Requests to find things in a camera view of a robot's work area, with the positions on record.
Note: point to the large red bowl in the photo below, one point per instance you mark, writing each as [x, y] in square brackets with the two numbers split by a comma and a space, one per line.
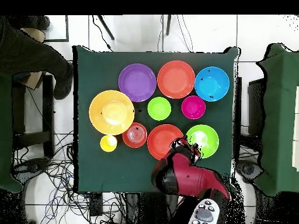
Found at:
[160, 140]
[176, 79]

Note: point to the large green bowl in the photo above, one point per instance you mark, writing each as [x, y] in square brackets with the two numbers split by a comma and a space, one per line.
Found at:
[208, 140]

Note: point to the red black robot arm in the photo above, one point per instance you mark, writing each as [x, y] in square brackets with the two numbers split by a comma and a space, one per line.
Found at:
[193, 177]

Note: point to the small green bowl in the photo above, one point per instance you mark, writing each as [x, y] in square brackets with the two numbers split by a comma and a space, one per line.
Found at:
[159, 108]

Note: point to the small red bowl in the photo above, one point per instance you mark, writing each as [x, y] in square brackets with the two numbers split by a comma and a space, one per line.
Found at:
[134, 136]

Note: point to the large orange bowl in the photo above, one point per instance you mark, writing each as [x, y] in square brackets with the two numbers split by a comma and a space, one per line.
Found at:
[111, 112]

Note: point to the purple bowl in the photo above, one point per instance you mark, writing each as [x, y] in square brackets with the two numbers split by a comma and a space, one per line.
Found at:
[137, 82]

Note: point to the yellow cup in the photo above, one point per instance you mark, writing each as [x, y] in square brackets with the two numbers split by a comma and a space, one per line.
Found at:
[108, 144]

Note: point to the pink bowl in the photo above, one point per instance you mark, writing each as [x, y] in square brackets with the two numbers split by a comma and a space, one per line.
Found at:
[193, 107]

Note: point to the dark green table cloth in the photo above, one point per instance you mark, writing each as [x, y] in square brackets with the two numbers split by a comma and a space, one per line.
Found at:
[105, 163]

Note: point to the blue bowl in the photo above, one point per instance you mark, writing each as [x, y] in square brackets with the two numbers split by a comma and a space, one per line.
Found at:
[212, 84]

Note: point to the black power box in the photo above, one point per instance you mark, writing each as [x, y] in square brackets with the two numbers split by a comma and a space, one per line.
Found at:
[96, 205]

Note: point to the black tripod leg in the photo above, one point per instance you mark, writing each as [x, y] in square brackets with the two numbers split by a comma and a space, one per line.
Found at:
[106, 27]
[168, 24]

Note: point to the brown cardboard box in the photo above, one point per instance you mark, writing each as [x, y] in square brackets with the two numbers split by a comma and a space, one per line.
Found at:
[35, 80]

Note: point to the green cloth covered table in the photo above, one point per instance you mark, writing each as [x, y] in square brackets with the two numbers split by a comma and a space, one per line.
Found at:
[278, 116]
[5, 140]

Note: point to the person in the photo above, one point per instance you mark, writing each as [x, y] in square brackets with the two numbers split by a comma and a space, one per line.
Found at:
[23, 53]

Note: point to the white board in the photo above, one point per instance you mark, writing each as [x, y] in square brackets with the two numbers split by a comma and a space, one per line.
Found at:
[296, 128]

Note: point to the black stool frame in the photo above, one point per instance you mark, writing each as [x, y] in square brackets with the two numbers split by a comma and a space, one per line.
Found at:
[48, 116]

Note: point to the black floor frame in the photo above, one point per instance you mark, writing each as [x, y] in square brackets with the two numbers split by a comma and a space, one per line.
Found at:
[67, 28]

